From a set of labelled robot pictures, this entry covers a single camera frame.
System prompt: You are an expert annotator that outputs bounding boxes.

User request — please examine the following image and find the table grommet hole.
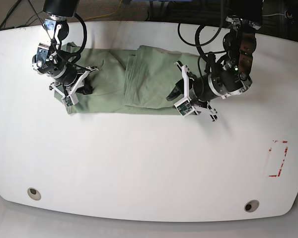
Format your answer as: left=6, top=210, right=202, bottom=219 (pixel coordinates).
left=244, top=200, right=259, bottom=213
left=27, top=187, right=41, bottom=201

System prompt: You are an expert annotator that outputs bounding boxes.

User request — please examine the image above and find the right table grommet hole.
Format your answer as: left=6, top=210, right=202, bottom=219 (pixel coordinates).
left=244, top=200, right=259, bottom=213

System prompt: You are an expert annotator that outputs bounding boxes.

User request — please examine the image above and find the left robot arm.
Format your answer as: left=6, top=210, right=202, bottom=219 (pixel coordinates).
left=166, top=0, right=263, bottom=121

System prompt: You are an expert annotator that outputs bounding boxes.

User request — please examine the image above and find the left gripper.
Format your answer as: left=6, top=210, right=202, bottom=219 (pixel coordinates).
left=166, top=60, right=218, bottom=122

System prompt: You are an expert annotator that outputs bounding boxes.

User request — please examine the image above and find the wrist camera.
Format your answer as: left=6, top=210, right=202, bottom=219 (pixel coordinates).
left=62, top=93, right=78, bottom=108
left=174, top=97, right=196, bottom=117

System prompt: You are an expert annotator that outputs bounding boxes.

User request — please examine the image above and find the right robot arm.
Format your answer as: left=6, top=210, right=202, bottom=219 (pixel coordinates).
left=32, top=0, right=98, bottom=100

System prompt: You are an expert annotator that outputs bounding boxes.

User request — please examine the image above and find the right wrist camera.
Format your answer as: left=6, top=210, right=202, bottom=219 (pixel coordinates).
left=62, top=93, right=78, bottom=108

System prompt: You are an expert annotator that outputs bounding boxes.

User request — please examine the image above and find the green t-shirt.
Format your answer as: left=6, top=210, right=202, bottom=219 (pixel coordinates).
left=66, top=45, right=206, bottom=116

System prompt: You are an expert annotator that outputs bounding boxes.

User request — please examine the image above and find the red tape marking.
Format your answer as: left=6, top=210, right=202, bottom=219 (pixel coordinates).
left=266, top=140, right=289, bottom=178

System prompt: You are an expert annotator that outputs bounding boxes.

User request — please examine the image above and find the yellow cable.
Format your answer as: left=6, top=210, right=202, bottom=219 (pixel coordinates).
left=80, top=0, right=122, bottom=23

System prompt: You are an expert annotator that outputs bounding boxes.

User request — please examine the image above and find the left table grommet hole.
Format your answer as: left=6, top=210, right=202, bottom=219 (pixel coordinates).
left=27, top=187, right=41, bottom=201

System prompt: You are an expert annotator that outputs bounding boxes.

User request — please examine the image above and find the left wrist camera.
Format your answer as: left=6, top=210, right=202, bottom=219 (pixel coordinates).
left=174, top=97, right=196, bottom=117

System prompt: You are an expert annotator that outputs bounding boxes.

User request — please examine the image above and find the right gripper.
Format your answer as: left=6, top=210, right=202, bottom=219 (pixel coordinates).
left=52, top=65, right=93, bottom=95

